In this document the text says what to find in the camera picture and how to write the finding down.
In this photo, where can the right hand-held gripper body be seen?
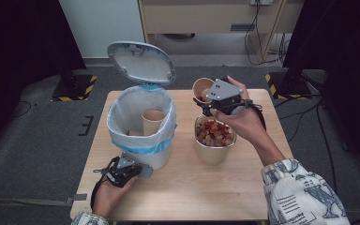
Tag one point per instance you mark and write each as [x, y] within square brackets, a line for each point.
[223, 91]

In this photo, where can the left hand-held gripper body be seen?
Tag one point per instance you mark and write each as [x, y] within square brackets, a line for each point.
[123, 173]

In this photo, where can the brown paper cup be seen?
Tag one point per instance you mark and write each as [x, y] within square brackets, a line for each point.
[200, 87]
[152, 125]

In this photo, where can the white trash can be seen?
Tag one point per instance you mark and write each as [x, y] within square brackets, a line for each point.
[156, 159]

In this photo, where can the pile of red tan snacks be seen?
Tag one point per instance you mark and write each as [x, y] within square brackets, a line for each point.
[214, 132]

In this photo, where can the cream paper bowl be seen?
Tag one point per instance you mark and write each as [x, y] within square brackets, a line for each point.
[214, 155]

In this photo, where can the person's left hand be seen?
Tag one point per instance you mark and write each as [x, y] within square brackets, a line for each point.
[107, 197]

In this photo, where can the person's right hand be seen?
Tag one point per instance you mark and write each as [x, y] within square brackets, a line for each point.
[247, 122]

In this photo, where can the brown cardboard piece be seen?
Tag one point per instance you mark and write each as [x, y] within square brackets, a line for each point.
[135, 132]

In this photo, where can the white and blue trash bag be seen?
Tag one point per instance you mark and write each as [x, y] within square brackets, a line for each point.
[122, 112]

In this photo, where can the striped stand base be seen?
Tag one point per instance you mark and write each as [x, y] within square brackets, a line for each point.
[289, 86]
[75, 89]

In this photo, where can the grey trash can lid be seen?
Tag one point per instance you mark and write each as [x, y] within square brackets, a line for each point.
[140, 64]

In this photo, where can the wooden cabinet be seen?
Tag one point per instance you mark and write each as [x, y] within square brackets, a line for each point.
[200, 17]

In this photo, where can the white power strip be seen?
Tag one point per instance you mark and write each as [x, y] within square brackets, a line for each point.
[261, 2]

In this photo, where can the black curtain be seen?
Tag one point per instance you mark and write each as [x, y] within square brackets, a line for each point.
[18, 40]
[350, 47]

